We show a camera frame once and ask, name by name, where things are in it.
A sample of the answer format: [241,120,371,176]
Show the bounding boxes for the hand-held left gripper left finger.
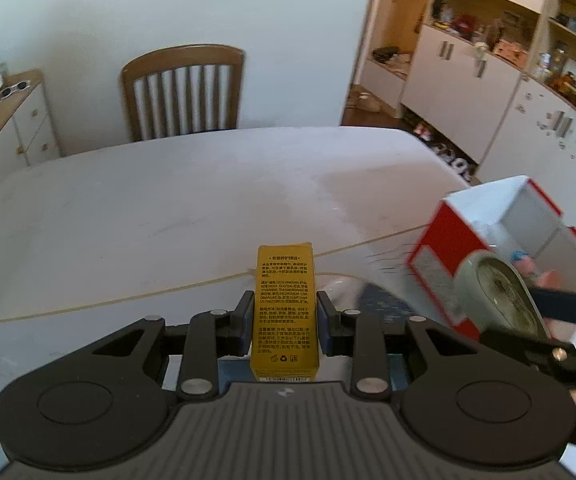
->
[90,290,256,402]

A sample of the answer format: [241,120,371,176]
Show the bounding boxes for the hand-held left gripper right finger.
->
[316,290,481,395]

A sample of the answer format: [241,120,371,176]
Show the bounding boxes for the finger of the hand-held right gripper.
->
[532,285,576,323]
[478,328,576,377]

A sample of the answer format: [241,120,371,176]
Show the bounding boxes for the small yellow carton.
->
[249,242,320,382]

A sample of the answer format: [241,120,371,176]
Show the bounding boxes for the red cardboard box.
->
[405,176,576,345]

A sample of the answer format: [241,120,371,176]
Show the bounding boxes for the dark blue speckled fan mat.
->
[218,282,448,388]

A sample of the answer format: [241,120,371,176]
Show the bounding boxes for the white curved stickered cabinet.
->
[475,76,576,211]

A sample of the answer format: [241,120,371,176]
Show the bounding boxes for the white lower cabinet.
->
[400,24,522,165]

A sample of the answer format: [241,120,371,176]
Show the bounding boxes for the brown wooden chair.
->
[121,45,245,143]

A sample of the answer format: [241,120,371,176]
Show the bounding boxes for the white side cabinet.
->
[0,69,62,188]

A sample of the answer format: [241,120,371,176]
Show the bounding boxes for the white sunglasses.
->
[0,80,31,99]

